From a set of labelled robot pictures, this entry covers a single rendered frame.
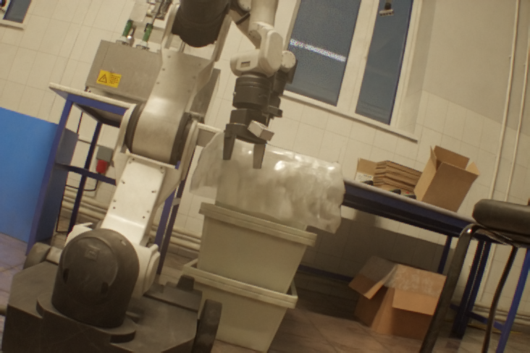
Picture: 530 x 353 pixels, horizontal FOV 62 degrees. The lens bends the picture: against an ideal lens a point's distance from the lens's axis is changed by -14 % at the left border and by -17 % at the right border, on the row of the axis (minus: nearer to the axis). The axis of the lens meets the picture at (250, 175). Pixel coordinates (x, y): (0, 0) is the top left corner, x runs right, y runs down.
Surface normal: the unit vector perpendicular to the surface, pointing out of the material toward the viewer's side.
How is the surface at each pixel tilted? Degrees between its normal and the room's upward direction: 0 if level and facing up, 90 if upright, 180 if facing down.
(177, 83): 70
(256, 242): 96
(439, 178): 125
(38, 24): 90
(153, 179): 57
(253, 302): 96
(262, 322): 96
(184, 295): 45
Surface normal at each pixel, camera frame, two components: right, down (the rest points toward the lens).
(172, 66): 0.17, -0.37
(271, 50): 0.75, 0.02
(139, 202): 0.22, -0.56
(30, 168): 0.09, -0.04
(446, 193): -0.09, 0.51
